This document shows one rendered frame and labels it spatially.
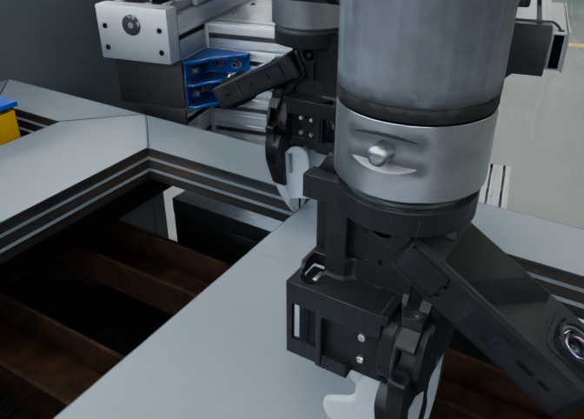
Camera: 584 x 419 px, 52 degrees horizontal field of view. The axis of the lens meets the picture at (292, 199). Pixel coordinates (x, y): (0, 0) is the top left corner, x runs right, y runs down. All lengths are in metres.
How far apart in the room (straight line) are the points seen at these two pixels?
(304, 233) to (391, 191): 0.37
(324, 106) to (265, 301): 0.19
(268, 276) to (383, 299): 0.27
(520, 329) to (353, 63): 0.15
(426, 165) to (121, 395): 0.31
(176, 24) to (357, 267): 0.77
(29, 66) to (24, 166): 0.46
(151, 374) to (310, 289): 0.20
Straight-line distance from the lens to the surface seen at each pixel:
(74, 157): 0.85
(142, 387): 0.49
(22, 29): 1.27
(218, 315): 0.54
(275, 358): 0.49
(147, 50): 1.05
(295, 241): 0.63
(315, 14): 0.56
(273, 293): 0.56
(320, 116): 0.58
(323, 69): 0.58
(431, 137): 0.26
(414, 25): 0.24
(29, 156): 0.88
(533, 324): 0.31
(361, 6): 0.25
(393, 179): 0.27
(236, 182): 0.77
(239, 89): 0.63
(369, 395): 0.37
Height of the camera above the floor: 1.20
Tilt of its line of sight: 30 degrees down
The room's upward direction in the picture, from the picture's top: straight up
